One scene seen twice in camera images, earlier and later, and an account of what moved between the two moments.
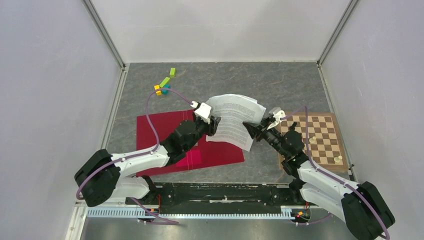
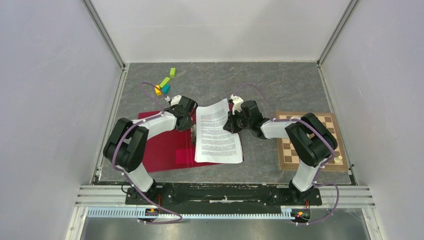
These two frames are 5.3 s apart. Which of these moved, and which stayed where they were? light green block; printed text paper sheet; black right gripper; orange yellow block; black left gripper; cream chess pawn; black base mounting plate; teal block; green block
Moved: black left gripper; black right gripper; printed text paper sheet
Stayed: light green block; green block; orange yellow block; black base mounting plate; teal block; cream chess pawn
